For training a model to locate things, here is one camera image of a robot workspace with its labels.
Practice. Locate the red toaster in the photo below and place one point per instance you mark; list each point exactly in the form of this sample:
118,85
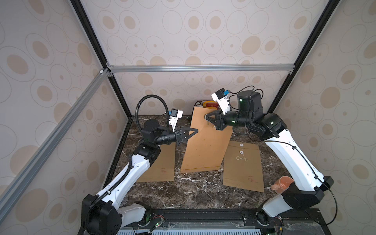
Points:
199,104

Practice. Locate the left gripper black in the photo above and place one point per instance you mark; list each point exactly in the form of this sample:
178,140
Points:
178,135

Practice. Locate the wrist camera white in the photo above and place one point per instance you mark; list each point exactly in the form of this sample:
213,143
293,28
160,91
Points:
221,97
174,115

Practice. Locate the yellow toast rear slot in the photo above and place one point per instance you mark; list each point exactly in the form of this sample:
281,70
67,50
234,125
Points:
210,104

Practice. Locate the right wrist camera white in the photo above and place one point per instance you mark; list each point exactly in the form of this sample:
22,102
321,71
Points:
221,97

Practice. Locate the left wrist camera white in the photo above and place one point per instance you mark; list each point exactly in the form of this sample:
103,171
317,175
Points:
174,115

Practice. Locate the diagonal aluminium rail left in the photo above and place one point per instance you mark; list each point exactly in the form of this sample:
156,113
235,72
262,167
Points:
29,171

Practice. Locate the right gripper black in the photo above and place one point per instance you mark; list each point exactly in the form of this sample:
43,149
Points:
220,120

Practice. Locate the horizontal aluminium rail back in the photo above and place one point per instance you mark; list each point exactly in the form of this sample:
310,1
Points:
205,68

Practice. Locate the brown file envelope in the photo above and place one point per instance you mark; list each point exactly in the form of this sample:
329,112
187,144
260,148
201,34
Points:
162,170
206,149
242,167

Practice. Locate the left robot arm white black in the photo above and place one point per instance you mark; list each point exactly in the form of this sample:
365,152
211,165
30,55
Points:
123,188

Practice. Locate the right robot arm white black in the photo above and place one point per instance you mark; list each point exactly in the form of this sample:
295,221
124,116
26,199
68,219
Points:
309,183

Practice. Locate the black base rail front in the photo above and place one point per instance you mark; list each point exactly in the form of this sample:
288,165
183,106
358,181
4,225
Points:
223,222

